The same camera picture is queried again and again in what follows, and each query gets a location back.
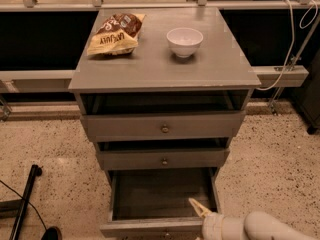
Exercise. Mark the grey drawer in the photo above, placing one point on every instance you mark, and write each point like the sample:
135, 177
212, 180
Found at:
163, 154
156, 202
162, 126

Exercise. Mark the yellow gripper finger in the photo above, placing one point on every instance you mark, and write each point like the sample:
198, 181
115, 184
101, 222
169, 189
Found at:
200, 209

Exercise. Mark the yellow brown chip bag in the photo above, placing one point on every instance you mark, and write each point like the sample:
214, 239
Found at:
118, 35

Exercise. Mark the grey middle drawer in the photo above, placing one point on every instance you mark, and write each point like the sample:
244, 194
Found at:
163, 154

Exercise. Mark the grey top drawer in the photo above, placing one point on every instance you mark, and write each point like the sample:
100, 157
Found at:
162, 126

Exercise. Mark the grey bottom drawer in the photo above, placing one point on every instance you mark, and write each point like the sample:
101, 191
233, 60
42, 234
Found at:
156, 202

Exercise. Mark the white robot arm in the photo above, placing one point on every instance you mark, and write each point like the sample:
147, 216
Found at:
256, 225

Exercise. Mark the white ceramic bowl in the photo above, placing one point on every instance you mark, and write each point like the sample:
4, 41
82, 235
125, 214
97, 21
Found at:
184, 42

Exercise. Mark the black stand pole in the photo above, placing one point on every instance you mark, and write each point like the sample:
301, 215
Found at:
17, 208

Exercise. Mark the grey wooden drawer cabinet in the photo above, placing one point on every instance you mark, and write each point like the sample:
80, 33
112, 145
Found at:
153, 80

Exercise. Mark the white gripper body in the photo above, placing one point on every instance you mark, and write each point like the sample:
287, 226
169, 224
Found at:
211, 224

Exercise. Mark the black round foot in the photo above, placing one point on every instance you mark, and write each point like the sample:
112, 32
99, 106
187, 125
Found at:
52, 233

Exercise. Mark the dark cabinet at right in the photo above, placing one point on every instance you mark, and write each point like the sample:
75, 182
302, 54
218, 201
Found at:
307, 97

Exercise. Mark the metal railing frame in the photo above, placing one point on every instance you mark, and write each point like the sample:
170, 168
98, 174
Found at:
42, 40

